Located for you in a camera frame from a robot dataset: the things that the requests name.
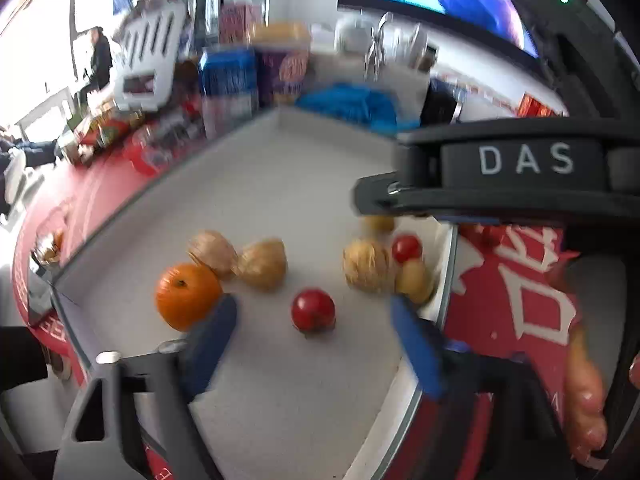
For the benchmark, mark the white plastic basket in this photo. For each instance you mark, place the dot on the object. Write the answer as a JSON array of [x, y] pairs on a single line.
[[150, 46]]

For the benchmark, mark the white shallow tray box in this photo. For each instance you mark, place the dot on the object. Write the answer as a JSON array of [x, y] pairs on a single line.
[[281, 404]]

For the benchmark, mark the dried brown husk fruit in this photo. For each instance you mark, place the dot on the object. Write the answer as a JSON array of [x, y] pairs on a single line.
[[366, 265]]

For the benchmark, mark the person in black sitting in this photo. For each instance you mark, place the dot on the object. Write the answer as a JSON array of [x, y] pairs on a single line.
[[101, 63]]

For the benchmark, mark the red cherry tomato by edge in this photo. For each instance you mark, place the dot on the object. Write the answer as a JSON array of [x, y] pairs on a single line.
[[406, 247]]

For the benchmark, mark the small brown round fruit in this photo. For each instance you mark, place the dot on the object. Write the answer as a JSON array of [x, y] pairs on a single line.
[[415, 281]]

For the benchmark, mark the red cherry tomato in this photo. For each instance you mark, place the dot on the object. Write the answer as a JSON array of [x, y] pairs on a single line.
[[313, 311], [406, 247]]

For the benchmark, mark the blue wet wipes canister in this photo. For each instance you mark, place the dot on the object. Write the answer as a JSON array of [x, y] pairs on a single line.
[[228, 84]]

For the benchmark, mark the person's right hand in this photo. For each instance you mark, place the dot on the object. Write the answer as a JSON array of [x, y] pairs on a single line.
[[584, 424]]

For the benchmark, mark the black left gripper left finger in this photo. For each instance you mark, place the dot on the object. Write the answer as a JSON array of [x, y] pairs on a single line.
[[103, 438]]

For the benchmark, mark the purple instant noodle cup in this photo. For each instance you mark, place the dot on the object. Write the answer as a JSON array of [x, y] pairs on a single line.
[[282, 55]]

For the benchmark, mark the orange mandarin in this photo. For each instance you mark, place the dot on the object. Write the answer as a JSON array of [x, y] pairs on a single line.
[[185, 294]]

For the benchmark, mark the red round table mat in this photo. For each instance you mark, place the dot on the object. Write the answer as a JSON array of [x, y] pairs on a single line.
[[501, 302]]

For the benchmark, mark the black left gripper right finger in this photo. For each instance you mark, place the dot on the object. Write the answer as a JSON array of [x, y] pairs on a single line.
[[524, 439]]

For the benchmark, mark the blue rubber gloves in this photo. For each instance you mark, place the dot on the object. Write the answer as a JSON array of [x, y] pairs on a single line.
[[367, 108]]

